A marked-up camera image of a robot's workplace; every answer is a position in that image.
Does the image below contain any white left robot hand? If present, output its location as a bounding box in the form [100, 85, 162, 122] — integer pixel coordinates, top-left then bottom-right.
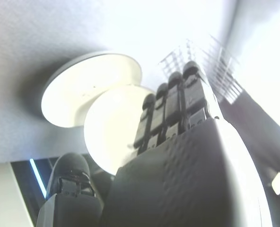
[37, 61, 273, 227]

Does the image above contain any white robot torso column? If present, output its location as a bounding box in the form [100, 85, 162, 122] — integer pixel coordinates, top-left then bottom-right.
[0, 158, 54, 227]

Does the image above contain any silver wire dish rack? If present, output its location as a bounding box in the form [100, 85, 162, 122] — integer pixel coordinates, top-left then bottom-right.
[158, 33, 245, 105]

